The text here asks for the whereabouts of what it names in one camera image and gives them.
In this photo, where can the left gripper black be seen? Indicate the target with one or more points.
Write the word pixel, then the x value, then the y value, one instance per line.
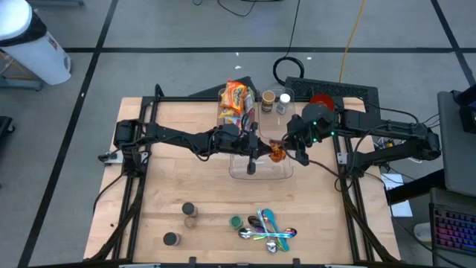
pixel 232 141

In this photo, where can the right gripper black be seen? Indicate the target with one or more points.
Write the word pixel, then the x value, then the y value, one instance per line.
pixel 303 132

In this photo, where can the red ramen packet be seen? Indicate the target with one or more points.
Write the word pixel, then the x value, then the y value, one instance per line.
pixel 250 111

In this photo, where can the blue-edged ramen packet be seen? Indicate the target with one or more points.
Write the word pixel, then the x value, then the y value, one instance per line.
pixel 234 121

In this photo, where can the white-lid spice jar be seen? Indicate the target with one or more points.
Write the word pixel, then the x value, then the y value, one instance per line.
pixel 283 100

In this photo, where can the tan-lid jar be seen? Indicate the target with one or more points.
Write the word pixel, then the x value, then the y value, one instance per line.
pixel 268 98

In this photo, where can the yellow ramen packet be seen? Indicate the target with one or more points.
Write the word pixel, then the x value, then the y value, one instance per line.
pixel 227 112

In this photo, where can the green-edged ramen packet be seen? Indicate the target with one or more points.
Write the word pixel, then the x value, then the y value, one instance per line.
pixel 251 94

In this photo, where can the orange ramen packet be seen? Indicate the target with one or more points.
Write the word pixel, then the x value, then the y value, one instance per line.
pixel 233 95

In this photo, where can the teal spoon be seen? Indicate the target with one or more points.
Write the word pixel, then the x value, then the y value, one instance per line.
pixel 268 216

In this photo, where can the green-lid jar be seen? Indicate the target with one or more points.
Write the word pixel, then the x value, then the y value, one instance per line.
pixel 235 222

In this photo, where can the purple spoon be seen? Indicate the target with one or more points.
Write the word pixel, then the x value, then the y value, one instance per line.
pixel 259 229

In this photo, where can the rainbow spoon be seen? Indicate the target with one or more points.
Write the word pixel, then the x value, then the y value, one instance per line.
pixel 292 232

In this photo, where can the small black-lid spice jar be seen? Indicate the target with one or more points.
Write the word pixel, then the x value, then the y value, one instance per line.
pixel 189 207

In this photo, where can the wide black-lid jar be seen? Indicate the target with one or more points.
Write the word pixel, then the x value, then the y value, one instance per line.
pixel 172 238

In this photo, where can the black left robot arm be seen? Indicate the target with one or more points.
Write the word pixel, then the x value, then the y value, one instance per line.
pixel 175 136

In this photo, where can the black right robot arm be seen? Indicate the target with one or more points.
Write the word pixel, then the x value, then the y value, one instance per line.
pixel 390 128

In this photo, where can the clear plastic bin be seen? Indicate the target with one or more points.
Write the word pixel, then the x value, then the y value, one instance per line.
pixel 267 171
pixel 222 133
pixel 277 128

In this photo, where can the red bowl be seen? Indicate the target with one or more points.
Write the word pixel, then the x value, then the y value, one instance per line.
pixel 323 98

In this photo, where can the black desk leg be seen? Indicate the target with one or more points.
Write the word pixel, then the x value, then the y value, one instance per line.
pixel 409 189

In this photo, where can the white paper sheet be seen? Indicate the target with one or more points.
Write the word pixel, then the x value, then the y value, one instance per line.
pixel 403 210

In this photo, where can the white computer mouse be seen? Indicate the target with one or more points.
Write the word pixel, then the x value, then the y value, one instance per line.
pixel 422 231

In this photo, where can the backlit keyboard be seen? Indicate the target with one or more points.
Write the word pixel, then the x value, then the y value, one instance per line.
pixel 453 231

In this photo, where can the white trash can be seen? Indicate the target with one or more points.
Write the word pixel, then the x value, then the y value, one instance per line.
pixel 37 56

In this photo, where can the grey metal stand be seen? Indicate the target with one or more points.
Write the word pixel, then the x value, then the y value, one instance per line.
pixel 26 85

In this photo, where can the black caster base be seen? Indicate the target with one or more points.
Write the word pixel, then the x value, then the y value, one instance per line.
pixel 5 128

